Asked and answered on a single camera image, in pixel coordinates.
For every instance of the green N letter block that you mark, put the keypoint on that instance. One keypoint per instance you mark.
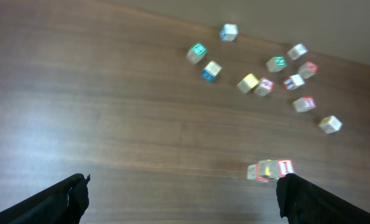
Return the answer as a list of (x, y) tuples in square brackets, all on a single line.
[(276, 64)]

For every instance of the yellow soccer ball block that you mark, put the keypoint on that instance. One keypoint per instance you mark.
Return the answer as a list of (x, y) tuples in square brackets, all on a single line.
[(263, 172)]

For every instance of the red A letter block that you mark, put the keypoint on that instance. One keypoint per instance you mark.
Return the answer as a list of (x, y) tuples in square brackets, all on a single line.
[(251, 172)]

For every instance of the blue sided wooden block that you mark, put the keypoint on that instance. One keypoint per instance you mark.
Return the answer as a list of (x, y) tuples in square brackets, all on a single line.
[(210, 72)]

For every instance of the blue sided far block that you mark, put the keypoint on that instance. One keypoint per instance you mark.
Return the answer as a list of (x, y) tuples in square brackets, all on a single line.
[(297, 51)]

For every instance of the white red sided block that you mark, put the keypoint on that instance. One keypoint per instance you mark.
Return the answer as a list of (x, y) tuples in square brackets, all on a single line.
[(294, 82)]

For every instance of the red I letter block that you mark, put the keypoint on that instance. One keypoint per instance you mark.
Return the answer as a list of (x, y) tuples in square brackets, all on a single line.
[(279, 168)]

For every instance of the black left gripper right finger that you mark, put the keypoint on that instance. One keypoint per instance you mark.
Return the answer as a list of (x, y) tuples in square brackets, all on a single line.
[(302, 202)]

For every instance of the red M letter block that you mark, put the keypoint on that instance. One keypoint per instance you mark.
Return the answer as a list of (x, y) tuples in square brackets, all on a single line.
[(308, 69)]

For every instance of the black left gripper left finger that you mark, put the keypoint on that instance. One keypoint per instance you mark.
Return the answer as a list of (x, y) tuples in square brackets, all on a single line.
[(64, 202)]

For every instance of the red Y letter block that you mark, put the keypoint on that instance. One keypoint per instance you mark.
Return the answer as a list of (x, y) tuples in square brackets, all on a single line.
[(304, 104)]

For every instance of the green Z letter block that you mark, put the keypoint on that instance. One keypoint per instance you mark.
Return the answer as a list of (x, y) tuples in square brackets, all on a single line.
[(196, 53)]

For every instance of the red 9 number block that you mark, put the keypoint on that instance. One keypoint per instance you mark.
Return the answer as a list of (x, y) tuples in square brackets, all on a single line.
[(264, 87)]

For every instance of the plain wooden block far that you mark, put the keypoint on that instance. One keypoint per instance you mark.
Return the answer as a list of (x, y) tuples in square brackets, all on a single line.
[(228, 32)]

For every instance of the blue X letter block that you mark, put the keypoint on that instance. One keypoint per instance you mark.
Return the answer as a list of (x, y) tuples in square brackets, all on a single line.
[(330, 124)]

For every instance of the yellow top wooden block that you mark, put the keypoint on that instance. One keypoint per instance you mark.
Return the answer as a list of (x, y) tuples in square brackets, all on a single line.
[(248, 83)]

